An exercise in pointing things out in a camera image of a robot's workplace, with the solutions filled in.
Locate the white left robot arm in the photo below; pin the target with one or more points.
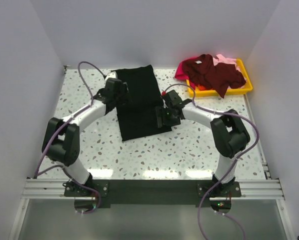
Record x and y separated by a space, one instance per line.
62 137

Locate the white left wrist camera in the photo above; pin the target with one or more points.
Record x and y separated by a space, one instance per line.
111 75

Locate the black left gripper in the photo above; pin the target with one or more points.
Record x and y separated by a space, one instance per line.
125 98

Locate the black t shirt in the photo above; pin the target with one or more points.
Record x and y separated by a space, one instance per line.
137 118

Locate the light pink t shirt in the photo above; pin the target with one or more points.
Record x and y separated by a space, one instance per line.
223 63

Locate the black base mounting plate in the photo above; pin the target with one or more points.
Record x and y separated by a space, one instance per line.
130 197

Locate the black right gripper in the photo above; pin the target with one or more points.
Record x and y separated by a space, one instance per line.
161 111

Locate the magenta t shirt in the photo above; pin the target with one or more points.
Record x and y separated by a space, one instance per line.
179 73

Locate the orange red garment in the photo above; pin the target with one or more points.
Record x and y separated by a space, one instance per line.
201 88

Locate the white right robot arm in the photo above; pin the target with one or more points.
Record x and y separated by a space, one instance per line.
229 134

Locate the maroon t shirt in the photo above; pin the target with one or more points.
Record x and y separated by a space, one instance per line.
201 71

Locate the yellow plastic tray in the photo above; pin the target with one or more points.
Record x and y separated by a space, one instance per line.
194 91

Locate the aluminium frame rail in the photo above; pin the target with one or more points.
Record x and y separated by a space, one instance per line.
269 189

